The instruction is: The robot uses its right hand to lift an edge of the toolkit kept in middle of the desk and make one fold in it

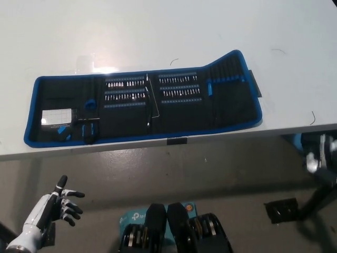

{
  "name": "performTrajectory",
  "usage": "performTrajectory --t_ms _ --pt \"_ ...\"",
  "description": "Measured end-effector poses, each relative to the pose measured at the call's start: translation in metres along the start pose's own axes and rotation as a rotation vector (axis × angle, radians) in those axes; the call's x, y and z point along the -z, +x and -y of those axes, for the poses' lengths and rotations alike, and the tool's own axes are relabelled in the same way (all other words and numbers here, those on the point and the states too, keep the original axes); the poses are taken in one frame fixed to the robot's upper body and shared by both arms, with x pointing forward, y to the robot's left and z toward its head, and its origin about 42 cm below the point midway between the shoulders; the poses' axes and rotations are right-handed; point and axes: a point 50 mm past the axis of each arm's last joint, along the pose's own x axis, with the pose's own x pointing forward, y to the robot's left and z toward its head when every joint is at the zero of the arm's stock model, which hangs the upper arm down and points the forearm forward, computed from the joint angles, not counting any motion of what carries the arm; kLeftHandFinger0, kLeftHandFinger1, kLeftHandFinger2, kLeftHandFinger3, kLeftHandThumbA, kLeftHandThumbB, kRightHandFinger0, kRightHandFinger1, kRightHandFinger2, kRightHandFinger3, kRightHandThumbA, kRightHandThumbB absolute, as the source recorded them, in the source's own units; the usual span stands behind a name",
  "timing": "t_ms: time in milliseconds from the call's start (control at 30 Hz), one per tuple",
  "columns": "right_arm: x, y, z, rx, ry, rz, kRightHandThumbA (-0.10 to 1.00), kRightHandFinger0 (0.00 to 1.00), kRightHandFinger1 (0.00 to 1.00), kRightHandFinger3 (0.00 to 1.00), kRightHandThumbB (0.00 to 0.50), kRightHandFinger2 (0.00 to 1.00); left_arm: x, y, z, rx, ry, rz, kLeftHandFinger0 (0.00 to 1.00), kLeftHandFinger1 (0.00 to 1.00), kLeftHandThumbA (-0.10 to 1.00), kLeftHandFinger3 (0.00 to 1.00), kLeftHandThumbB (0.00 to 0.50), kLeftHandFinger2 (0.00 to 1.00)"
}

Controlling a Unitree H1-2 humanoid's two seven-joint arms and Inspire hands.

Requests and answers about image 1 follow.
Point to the blue strip with bits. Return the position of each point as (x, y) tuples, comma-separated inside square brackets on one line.
[(179, 79), (123, 84), (123, 97), (181, 92)]

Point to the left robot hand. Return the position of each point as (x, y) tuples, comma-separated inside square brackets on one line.
[(43, 208)]

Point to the blue round object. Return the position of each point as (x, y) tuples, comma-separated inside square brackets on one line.
[(297, 141)]

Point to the small black tape strip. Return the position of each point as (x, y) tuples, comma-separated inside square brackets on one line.
[(177, 141)]

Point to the black floor plate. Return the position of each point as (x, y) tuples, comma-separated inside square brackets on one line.
[(281, 210)]

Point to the black robot torso blocks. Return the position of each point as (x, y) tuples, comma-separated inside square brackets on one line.
[(158, 224)]

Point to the blue flat pry tool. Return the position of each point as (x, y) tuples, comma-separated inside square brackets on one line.
[(210, 88)]

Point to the blue suction cup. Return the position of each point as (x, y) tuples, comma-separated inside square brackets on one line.
[(89, 104)]

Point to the thin L-shaped metal key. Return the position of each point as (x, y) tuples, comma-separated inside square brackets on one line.
[(154, 100)]

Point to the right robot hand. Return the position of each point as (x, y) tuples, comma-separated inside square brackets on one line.
[(313, 160)]

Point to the teal tp-link box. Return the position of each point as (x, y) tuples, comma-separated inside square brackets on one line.
[(134, 217)]

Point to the black blue-trimmed toolkit case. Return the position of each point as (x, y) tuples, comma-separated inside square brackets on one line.
[(184, 118)]

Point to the blue triangle pick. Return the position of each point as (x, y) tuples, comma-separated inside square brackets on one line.
[(68, 137), (61, 129)]

